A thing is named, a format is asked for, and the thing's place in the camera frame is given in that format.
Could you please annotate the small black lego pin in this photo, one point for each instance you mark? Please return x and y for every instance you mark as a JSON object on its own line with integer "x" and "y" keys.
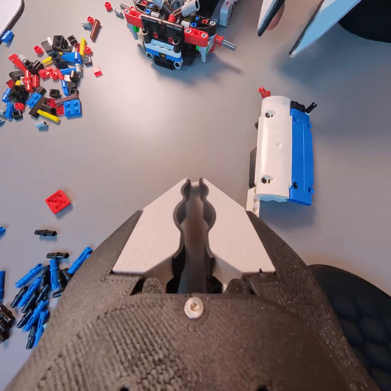
{"x": 311, "y": 107}

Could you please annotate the pile of blue black pins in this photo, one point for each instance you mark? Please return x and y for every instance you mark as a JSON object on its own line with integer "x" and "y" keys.
{"x": 30, "y": 293}

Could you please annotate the blue and white lego subassembly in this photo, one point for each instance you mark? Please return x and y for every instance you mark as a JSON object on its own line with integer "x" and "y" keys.
{"x": 275, "y": 146}

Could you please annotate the pile of mixed lego pieces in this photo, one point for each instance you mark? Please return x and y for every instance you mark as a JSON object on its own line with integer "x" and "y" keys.
{"x": 45, "y": 82}

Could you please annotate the small red lego pin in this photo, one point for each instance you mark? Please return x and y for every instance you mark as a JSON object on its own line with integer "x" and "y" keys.
{"x": 108, "y": 6}

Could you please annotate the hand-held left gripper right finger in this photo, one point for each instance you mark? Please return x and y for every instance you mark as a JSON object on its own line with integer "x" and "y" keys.
{"x": 241, "y": 241}

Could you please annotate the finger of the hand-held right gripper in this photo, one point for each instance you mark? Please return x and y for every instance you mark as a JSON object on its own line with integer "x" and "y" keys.
{"x": 265, "y": 15}
{"x": 330, "y": 18}

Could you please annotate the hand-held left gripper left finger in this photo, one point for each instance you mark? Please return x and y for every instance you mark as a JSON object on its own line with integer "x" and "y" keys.
{"x": 149, "y": 238}

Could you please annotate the partly built lego car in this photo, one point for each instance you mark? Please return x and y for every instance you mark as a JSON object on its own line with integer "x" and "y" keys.
{"x": 171, "y": 30}

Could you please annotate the red square lego tile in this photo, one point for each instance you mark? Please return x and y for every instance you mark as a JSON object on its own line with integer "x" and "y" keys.
{"x": 58, "y": 201}

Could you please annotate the small grey lego pin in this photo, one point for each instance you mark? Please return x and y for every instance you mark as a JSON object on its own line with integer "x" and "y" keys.
{"x": 119, "y": 12}

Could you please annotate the black lego connector pin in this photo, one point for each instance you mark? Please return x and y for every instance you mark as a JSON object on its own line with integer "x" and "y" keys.
{"x": 45, "y": 232}

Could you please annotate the person's right hand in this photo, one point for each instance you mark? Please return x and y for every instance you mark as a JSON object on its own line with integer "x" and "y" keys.
{"x": 277, "y": 16}

